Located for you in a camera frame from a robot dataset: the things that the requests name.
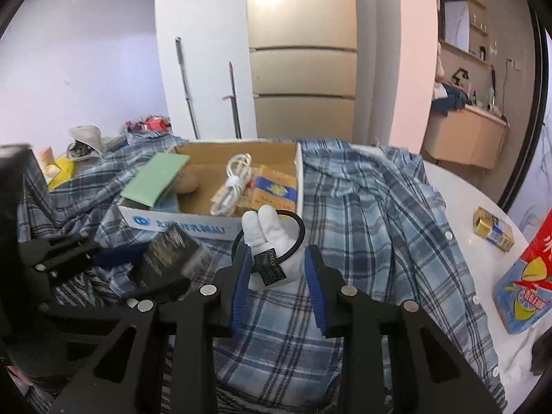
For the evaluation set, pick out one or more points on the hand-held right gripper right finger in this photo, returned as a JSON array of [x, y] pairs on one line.
[[317, 293]]

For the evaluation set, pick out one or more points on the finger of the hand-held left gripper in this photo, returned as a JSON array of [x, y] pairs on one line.
[[77, 252], [95, 312]]

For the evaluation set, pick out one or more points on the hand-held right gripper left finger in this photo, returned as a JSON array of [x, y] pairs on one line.
[[241, 280]]

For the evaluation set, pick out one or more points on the cardboard box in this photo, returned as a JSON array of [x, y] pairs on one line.
[[202, 228]]

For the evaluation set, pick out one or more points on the black glittery pouch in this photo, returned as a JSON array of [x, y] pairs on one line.
[[172, 254]]

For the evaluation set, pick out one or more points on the yellow blue-emblem tissue pack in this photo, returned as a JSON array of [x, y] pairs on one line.
[[494, 228], [276, 194]]

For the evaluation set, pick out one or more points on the brown plush toy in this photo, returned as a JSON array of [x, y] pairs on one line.
[[187, 182]]

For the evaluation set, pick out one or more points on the yellow bag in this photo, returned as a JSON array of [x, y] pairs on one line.
[[62, 172]]

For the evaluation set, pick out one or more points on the blue plaid shirt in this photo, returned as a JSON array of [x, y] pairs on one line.
[[366, 224]]

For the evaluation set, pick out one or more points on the red plastic bags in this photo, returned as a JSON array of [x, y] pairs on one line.
[[151, 124]]

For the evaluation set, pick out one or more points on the blue lemon-print package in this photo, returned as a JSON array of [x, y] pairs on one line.
[[526, 284]]

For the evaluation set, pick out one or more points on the beige vanity cabinet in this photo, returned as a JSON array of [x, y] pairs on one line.
[[465, 138]]

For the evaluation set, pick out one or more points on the black object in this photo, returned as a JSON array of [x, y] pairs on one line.
[[544, 351]]

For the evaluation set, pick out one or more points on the blue clothes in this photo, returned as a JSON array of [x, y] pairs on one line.
[[450, 99]]

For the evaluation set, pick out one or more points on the gold refrigerator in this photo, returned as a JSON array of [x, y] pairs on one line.
[[302, 51]]

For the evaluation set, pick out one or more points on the black faucet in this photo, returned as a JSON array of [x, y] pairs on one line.
[[459, 75]]

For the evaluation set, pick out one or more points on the wall outlet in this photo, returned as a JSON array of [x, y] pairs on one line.
[[514, 64]]

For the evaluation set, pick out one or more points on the wall mirror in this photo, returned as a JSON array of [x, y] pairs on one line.
[[455, 21]]

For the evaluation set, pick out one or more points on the wall shelf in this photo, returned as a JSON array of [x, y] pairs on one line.
[[479, 30]]

